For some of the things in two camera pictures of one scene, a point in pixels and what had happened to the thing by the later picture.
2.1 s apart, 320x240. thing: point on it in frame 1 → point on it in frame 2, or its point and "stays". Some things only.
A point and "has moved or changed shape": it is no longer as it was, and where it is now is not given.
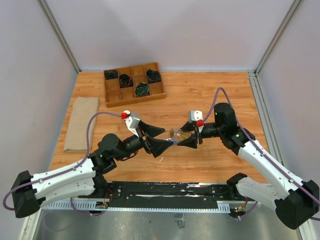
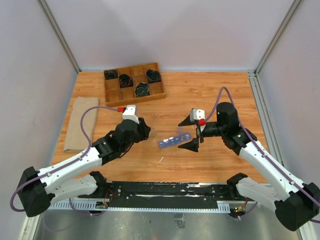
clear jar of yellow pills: [177, 135] has moved or changed shape
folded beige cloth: [84, 108] stays
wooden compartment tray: [133, 84] stays
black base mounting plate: [132, 194] stays
